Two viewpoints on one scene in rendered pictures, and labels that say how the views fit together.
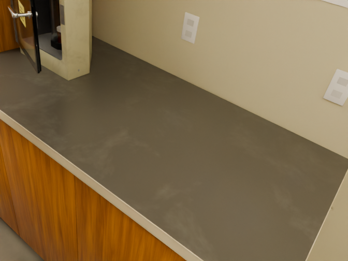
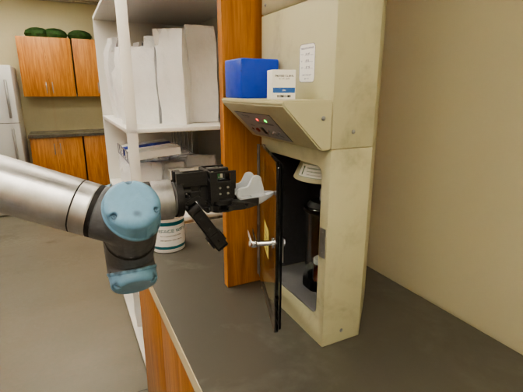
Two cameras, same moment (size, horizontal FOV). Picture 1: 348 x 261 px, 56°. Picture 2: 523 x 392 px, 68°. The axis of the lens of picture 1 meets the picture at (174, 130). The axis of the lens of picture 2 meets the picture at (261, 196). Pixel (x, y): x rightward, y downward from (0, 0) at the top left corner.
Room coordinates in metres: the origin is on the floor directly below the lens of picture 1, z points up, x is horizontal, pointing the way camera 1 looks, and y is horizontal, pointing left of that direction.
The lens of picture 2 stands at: (0.39, 0.14, 1.53)
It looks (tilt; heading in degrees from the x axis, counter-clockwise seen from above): 15 degrees down; 33
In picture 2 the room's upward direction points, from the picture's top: straight up
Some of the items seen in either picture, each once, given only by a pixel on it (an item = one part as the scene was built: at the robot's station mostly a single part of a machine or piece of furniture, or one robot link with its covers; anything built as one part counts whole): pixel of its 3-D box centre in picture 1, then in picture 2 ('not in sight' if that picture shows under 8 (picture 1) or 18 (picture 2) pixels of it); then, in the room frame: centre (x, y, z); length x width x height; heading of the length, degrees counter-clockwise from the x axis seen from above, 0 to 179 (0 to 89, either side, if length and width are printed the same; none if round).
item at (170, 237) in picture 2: not in sight; (166, 228); (1.38, 1.21, 1.02); 0.13 x 0.13 x 0.15
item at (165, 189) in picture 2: not in sight; (162, 199); (0.88, 0.68, 1.33); 0.08 x 0.05 x 0.08; 59
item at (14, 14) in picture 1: (17, 11); (258, 237); (1.10, 0.60, 1.20); 0.10 x 0.05 x 0.03; 40
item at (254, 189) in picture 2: not in sight; (256, 188); (1.03, 0.57, 1.33); 0.09 x 0.03 x 0.06; 149
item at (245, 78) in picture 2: not in sight; (250, 78); (1.22, 0.71, 1.56); 0.10 x 0.10 x 0.09; 59
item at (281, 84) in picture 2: not in sight; (281, 85); (1.14, 0.58, 1.54); 0.05 x 0.05 x 0.06; 45
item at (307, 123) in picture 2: not in sight; (270, 120); (1.17, 0.62, 1.46); 0.32 x 0.11 x 0.10; 59
